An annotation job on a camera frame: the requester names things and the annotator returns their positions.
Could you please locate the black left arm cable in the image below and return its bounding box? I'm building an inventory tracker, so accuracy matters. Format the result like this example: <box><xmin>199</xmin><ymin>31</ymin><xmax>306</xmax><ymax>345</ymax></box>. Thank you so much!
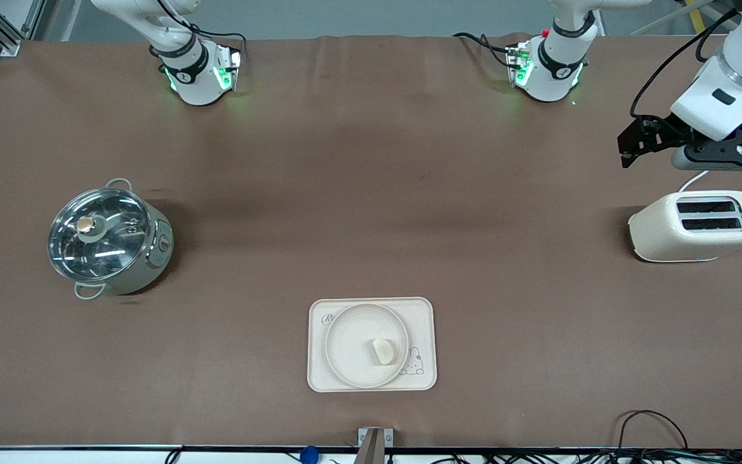
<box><xmin>630</xmin><ymin>0</ymin><xmax>742</xmax><ymax>120</ymax></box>

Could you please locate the white two-slot toaster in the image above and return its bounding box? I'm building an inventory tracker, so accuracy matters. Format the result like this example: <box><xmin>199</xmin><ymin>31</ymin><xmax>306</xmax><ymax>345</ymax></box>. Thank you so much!
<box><xmin>628</xmin><ymin>190</ymin><xmax>742</xmax><ymax>263</ymax></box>

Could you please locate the round cream plate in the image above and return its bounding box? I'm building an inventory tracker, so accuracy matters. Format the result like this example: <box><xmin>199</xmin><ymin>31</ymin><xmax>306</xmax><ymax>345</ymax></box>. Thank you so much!
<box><xmin>325</xmin><ymin>303</ymin><xmax>410</xmax><ymax>390</ymax></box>

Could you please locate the black cable bundle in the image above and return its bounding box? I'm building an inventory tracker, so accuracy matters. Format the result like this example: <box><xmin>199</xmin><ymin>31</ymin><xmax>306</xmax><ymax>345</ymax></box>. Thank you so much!
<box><xmin>397</xmin><ymin>449</ymin><xmax>742</xmax><ymax>464</ymax></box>

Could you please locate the glass pot lid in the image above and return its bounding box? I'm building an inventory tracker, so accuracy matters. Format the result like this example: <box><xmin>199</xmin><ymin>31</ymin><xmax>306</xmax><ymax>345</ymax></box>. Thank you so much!
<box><xmin>48</xmin><ymin>188</ymin><xmax>153</xmax><ymax>282</ymax></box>

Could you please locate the steel cooking pot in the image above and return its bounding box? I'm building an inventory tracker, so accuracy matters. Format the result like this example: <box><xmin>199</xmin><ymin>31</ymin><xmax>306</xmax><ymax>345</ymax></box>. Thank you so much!
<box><xmin>48</xmin><ymin>179</ymin><xmax>175</xmax><ymax>301</ymax></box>

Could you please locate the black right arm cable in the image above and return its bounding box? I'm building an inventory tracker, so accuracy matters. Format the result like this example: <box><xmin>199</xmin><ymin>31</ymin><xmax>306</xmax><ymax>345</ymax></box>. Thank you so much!
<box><xmin>155</xmin><ymin>0</ymin><xmax>247</xmax><ymax>52</ymax></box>

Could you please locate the brown table cloth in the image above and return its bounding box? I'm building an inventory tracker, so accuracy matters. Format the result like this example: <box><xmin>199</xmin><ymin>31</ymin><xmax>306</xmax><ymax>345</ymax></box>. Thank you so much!
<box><xmin>0</xmin><ymin>32</ymin><xmax>742</xmax><ymax>450</ymax></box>

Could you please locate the black looped cable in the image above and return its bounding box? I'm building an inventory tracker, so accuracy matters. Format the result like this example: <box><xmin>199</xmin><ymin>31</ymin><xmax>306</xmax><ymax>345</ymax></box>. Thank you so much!
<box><xmin>616</xmin><ymin>410</ymin><xmax>690</xmax><ymax>455</ymax></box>

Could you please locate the metal table bracket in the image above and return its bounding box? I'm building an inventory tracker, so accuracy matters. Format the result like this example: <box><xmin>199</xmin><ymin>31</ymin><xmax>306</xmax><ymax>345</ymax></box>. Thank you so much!
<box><xmin>356</xmin><ymin>427</ymin><xmax>395</xmax><ymax>464</ymax></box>

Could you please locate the white toaster power cable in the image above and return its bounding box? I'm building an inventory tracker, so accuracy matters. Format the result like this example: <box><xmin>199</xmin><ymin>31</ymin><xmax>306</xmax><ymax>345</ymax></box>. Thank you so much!
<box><xmin>679</xmin><ymin>170</ymin><xmax>712</xmax><ymax>193</ymax></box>

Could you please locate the cream rabbit print tray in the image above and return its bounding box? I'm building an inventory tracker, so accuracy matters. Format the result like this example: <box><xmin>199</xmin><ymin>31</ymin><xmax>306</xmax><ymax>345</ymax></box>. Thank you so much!
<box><xmin>307</xmin><ymin>297</ymin><xmax>438</xmax><ymax>392</ymax></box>

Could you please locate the white half-round bun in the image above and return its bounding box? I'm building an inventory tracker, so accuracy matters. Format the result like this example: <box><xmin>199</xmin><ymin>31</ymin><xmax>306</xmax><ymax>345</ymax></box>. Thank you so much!
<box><xmin>371</xmin><ymin>339</ymin><xmax>397</xmax><ymax>366</ymax></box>

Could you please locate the black arm base cable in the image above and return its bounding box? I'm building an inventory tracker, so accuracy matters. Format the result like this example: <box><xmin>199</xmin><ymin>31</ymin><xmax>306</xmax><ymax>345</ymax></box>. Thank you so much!
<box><xmin>453</xmin><ymin>30</ymin><xmax>517</xmax><ymax>69</ymax></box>

